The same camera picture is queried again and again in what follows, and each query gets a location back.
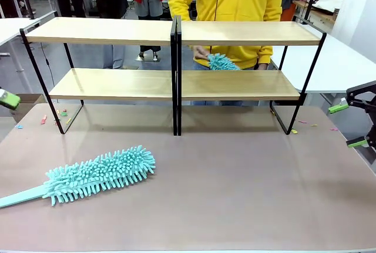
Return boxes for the large teal chenille duster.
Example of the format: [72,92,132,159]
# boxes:
[0,144,156,209]

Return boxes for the small teal chenille duster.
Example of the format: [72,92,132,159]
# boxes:
[207,53,241,71]

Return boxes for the person's left forearm yellow sleeve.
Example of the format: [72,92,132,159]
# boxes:
[257,46,274,65]

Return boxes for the person's right forearm yellow sleeve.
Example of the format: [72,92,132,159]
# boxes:
[167,0,194,22]

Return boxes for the person's right hand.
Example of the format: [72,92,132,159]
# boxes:
[193,46,213,60]

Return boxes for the brown cardboard box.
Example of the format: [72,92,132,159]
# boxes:
[10,93,47,123]

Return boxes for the white side table grey legs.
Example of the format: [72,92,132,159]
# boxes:
[268,21,376,119]

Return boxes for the white sheet on bench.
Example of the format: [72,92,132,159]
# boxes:
[311,0,344,10]

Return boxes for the wooden workbench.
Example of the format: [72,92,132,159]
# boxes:
[293,0,335,25]

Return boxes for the black floor cable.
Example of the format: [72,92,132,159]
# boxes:
[43,46,56,88]

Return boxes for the wooden two-tier shelf black frame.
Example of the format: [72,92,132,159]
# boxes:
[175,19,327,137]
[19,15,178,136]

